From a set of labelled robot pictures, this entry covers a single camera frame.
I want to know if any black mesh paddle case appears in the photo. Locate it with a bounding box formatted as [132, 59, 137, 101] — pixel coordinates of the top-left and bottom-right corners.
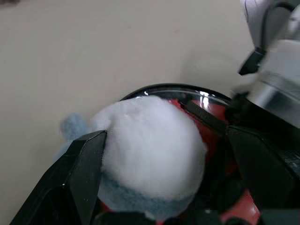
[95, 82, 261, 225]

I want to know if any blue and white plush toy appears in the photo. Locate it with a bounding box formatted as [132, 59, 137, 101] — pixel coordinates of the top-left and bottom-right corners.
[55, 95, 208, 220]

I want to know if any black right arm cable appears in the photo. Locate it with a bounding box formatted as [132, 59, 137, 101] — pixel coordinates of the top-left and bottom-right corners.
[238, 1, 297, 76]

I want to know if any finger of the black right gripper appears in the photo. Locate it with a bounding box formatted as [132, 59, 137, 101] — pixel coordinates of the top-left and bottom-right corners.
[184, 100, 229, 135]

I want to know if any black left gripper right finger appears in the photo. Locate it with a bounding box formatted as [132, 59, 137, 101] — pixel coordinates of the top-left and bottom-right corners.
[225, 125, 300, 225]

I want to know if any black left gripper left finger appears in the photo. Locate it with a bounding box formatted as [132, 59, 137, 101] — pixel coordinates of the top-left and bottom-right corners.
[8, 130, 108, 225]

